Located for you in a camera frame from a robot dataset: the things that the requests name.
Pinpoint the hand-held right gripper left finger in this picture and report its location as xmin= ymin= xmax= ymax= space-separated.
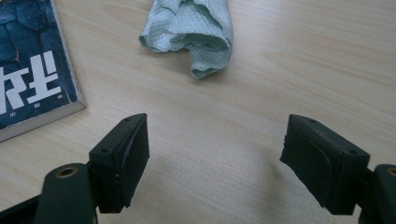
xmin=88 ymin=112 xmax=150 ymax=215

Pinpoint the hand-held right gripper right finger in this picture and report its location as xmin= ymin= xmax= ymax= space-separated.
xmin=279 ymin=113 xmax=371 ymax=216

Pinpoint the dark blue illustrated book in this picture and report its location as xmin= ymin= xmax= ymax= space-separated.
xmin=0 ymin=0 xmax=88 ymax=143

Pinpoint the light blue textured cloth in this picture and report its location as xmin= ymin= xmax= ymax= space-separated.
xmin=138 ymin=0 xmax=234 ymax=79

